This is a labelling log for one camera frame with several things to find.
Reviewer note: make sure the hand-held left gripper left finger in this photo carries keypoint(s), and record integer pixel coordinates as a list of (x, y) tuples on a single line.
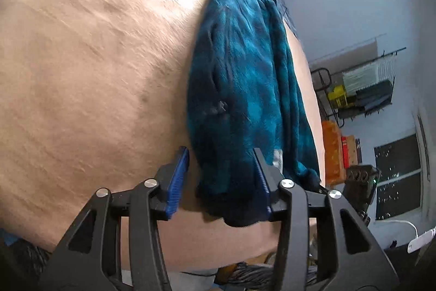
[(177, 182)]

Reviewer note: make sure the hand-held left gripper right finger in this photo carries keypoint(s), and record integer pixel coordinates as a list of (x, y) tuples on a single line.
[(265, 188)]

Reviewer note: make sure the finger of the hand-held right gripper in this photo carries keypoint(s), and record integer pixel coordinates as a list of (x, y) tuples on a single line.
[(322, 189)]

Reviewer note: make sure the teal plaid fleece garment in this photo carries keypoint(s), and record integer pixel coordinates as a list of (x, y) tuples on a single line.
[(238, 79)]

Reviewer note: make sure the red box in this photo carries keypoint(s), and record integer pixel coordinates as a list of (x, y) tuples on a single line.
[(349, 151)]

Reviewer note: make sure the window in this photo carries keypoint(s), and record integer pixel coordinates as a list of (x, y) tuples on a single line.
[(398, 175)]

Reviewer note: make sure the white device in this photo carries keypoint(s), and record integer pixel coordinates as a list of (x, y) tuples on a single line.
[(422, 238)]

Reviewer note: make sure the dark grey folded sheets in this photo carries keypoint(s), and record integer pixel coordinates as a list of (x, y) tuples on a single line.
[(373, 95)]

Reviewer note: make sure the yellow box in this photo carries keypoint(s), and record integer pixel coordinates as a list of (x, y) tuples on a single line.
[(337, 96)]

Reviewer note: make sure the white ribbed panel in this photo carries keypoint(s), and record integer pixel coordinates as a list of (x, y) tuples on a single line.
[(368, 72)]

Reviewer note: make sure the tan blanket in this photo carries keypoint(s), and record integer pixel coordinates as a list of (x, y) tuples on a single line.
[(95, 72)]

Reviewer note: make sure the grey mottled cloth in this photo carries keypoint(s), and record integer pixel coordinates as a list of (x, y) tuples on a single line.
[(24, 257)]

